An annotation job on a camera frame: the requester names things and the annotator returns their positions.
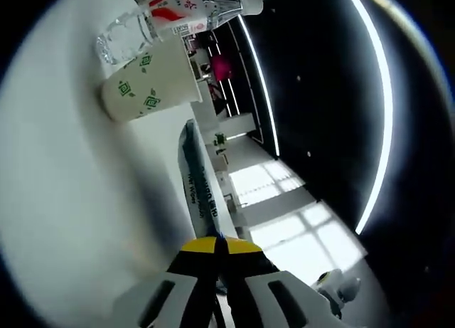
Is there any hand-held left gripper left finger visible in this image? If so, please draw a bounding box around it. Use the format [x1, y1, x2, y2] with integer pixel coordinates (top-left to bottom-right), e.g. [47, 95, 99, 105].
[113, 236, 220, 328]

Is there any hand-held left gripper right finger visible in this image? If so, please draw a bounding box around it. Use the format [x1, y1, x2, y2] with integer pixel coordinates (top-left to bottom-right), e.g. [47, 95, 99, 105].
[222, 237, 344, 328]

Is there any white wet wipes packet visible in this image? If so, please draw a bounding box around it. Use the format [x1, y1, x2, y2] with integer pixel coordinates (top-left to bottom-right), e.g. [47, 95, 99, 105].
[176, 118, 237, 258]

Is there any white paper cup green print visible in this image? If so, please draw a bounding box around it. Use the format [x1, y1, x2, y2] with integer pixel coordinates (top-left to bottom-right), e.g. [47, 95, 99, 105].
[99, 39, 203, 122]

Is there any clear plastic water bottle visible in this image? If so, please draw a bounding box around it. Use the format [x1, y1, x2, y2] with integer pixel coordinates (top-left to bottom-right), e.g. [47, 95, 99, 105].
[95, 0, 264, 68]

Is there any large bright window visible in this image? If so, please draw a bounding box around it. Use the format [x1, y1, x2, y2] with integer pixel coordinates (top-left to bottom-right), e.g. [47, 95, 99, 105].
[248, 203, 368, 276]

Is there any window with blinds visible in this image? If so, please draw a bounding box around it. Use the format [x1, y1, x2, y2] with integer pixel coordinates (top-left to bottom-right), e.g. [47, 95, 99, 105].
[229, 162, 304, 208]

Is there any long ceiling light strip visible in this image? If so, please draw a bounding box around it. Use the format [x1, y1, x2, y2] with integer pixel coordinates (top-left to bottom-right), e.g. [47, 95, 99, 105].
[341, 0, 392, 236]
[237, 14, 281, 159]

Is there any red wall screen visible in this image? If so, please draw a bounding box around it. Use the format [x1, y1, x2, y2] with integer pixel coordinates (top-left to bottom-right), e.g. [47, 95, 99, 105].
[211, 55, 232, 79]

